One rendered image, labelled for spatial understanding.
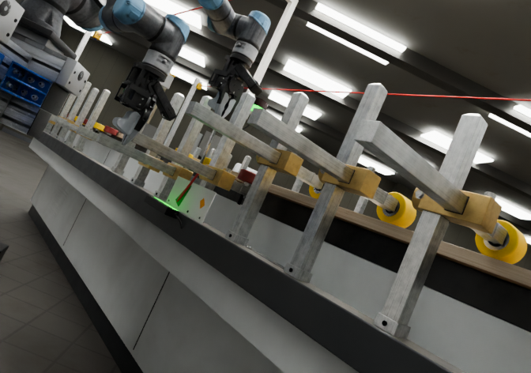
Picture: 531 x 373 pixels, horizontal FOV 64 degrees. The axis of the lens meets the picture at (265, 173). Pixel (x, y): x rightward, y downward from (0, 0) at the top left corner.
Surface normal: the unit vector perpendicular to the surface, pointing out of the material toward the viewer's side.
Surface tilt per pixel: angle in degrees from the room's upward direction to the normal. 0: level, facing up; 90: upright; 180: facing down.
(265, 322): 90
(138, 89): 90
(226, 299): 90
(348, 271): 90
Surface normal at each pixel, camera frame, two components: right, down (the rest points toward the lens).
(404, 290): -0.69, -0.38
